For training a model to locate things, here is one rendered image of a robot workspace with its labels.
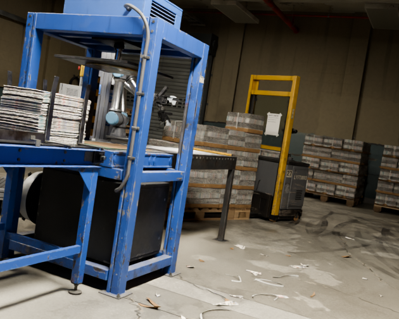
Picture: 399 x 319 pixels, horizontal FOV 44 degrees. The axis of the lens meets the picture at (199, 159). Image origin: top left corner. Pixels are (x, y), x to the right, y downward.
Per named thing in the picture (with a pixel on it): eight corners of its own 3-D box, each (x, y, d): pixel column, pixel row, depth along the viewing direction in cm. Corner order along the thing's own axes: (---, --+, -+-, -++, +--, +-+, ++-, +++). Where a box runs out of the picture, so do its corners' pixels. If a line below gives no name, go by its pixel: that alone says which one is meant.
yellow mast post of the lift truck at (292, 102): (268, 213, 617) (291, 75, 608) (272, 213, 624) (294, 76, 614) (274, 215, 611) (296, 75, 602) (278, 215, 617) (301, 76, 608)
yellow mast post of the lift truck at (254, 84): (230, 202, 665) (251, 74, 656) (235, 202, 671) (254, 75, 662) (235, 204, 658) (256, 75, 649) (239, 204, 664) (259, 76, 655)
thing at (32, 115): (45, 138, 290) (52, 94, 288) (85, 145, 277) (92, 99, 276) (-6, 133, 255) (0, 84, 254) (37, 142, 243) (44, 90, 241)
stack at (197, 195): (137, 212, 534) (147, 138, 530) (211, 212, 615) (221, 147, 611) (159, 221, 507) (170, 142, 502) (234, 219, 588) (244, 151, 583)
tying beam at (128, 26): (94, 51, 365) (95, 38, 365) (206, 61, 325) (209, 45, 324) (26, 28, 304) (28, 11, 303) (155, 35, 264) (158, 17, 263)
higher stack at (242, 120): (211, 212, 615) (227, 111, 608) (227, 212, 636) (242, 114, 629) (233, 219, 587) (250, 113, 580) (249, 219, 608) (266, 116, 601)
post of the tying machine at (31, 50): (5, 253, 319) (36, 15, 311) (14, 256, 315) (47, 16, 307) (-7, 255, 311) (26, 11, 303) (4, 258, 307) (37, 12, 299)
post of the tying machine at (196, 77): (164, 269, 336) (198, 45, 328) (175, 273, 333) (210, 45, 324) (158, 272, 328) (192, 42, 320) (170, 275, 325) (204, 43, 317)
